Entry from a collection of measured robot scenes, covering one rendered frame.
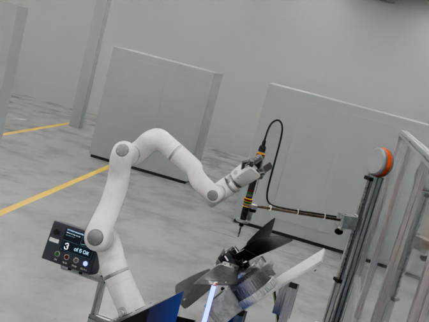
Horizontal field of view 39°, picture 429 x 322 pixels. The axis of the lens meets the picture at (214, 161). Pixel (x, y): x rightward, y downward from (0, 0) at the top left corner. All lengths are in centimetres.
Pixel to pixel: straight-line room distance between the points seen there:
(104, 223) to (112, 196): 13
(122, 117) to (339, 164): 394
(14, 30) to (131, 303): 156
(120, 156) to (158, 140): 18
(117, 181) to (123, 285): 45
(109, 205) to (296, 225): 628
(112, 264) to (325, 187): 626
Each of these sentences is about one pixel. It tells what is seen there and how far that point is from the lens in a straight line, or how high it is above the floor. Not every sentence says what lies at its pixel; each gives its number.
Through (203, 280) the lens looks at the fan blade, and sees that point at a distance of 306.
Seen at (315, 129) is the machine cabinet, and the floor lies 160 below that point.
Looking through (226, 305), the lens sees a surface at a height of 101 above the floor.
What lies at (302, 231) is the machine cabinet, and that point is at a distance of 885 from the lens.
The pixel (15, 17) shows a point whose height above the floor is 217.
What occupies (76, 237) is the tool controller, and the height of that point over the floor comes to 122.
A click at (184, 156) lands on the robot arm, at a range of 271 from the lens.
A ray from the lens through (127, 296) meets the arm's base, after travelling 271.
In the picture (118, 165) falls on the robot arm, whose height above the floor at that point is 164.
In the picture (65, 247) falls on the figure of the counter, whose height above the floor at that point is 115.
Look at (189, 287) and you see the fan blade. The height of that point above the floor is 100.
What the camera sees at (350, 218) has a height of 155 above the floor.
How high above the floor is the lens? 220
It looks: 9 degrees down
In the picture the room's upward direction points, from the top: 15 degrees clockwise
